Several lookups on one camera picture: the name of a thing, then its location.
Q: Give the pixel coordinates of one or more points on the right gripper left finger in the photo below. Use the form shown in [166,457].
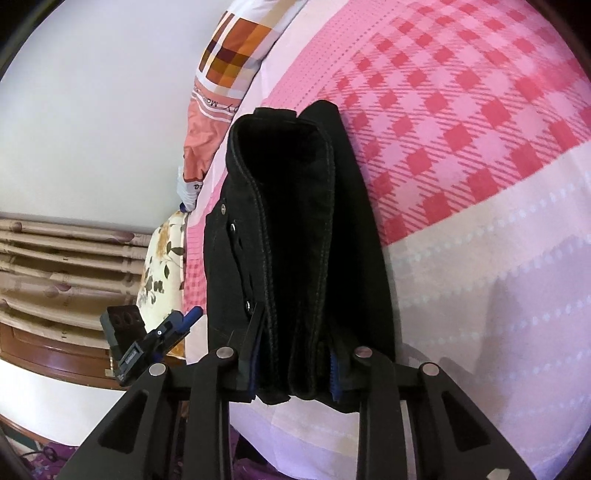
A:
[187,407]

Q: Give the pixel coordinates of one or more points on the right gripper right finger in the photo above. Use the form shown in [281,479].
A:
[418,423]

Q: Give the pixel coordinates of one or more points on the black pants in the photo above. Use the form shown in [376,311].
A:
[293,258]

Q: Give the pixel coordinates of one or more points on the floral cream pillow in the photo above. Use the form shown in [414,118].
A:
[162,280]

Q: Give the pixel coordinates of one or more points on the purple patterned garment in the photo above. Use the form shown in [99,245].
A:
[91,461]

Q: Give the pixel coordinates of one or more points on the pink checked bed sheet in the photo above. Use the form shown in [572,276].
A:
[471,121]

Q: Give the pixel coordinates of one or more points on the orange plaid pillow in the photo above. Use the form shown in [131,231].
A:
[241,40]

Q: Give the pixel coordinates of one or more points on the wooden bed frame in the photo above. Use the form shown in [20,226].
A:
[54,390]

